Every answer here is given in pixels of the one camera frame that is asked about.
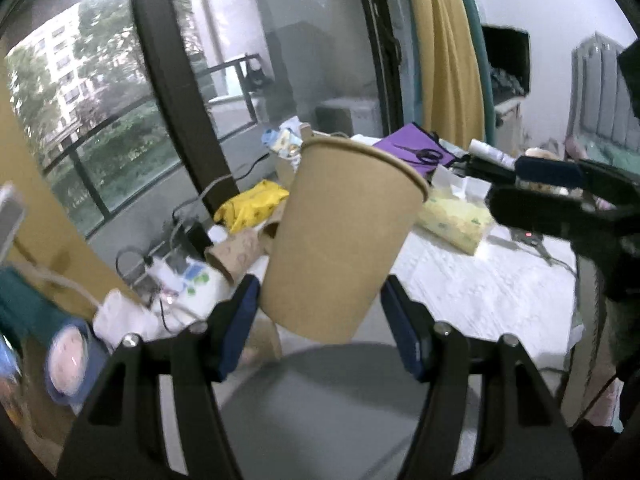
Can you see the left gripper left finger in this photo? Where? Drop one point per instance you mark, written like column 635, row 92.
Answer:
column 118, row 433

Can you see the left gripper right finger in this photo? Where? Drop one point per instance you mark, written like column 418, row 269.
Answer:
column 521, row 433

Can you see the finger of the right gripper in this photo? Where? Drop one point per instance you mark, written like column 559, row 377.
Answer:
column 588, row 227
column 585, row 174

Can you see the brown paper cup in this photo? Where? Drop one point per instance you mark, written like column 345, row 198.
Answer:
column 349, row 211

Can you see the patterned paper cup middle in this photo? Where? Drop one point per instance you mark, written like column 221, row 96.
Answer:
column 235, row 255

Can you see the blue bowl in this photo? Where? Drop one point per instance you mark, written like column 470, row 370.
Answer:
column 97, row 356

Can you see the pink bowl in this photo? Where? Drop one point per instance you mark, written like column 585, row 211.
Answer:
column 67, row 360

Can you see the white tube bottle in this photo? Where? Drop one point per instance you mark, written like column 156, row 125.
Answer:
column 490, row 154

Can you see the white desk lamp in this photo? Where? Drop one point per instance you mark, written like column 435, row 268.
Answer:
column 116, row 316

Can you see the yellow tissue pack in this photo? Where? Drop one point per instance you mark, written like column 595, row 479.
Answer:
column 456, row 210

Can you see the teal curtain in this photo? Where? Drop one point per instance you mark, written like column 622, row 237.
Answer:
column 25, row 312

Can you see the yellow curtain right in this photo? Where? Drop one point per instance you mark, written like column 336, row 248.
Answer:
column 457, row 100

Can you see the black scissors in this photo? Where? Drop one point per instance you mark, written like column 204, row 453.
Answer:
column 422, row 156

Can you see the white power strip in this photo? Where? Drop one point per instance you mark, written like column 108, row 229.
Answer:
column 196, row 290

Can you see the purple cloth bag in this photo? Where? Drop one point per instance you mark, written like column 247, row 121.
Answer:
column 414, row 136

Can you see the round grey mat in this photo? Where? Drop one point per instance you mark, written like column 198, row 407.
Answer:
column 330, row 412

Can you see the black power adapter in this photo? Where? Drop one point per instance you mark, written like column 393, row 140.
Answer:
column 194, row 239

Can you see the yellow plastic bag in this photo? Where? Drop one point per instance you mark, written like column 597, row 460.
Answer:
column 251, row 207

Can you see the black balcony railing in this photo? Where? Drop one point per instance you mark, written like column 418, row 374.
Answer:
column 128, row 153

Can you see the black window frame post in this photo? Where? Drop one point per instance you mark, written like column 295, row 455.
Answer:
column 180, row 101

